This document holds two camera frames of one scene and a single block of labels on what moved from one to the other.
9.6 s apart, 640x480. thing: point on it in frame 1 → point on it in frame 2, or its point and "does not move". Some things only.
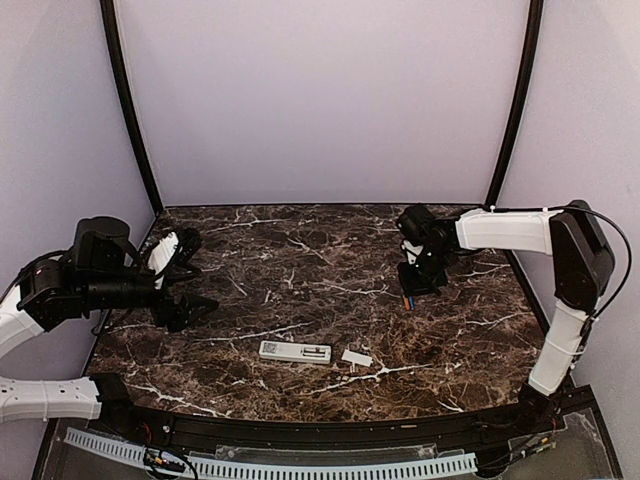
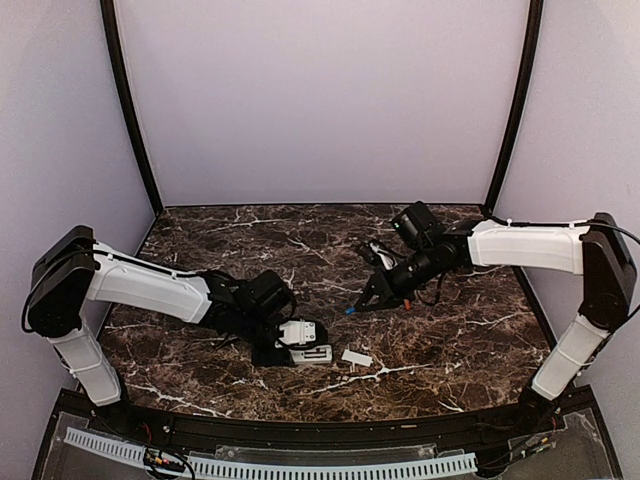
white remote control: (295, 351) does not move
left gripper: (178, 319) → (284, 359)
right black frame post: (526, 79) does not move
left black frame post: (116, 59) does not move
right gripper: (412, 286) → (390, 295)
